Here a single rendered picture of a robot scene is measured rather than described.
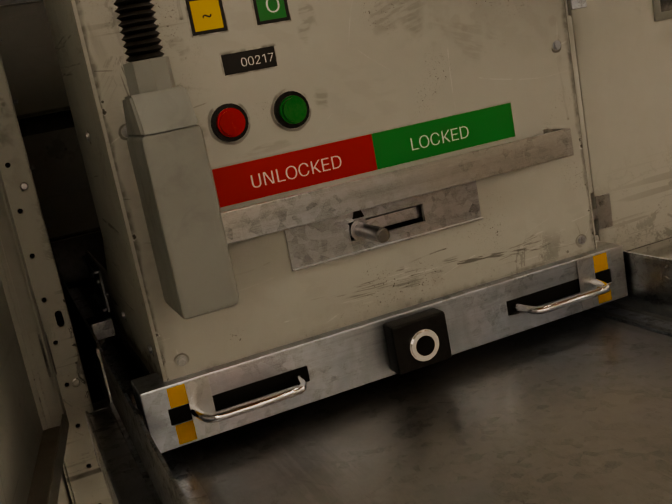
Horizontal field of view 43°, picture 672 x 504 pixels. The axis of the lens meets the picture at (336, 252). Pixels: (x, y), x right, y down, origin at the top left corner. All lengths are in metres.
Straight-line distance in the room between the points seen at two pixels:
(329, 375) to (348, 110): 0.25
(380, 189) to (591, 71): 0.50
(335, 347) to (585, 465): 0.27
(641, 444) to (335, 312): 0.30
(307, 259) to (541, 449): 0.27
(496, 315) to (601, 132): 0.41
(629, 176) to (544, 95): 0.36
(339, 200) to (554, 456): 0.29
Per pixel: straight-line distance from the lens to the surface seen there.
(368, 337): 0.84
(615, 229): 1.26
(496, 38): 0.90
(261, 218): 0.75
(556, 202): 0.94
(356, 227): 0.82
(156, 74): 0.67
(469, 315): 0.88
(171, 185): 0.65
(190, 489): 0.76
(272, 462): 0.77
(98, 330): 1.08
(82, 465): 1.04
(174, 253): 0.66
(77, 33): 0.77
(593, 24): 1.22
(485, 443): 0.74
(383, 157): 0.83
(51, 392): 1.01
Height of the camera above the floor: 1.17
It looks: 12 degrees down
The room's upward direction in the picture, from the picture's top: 11 degrees counter-clockwise
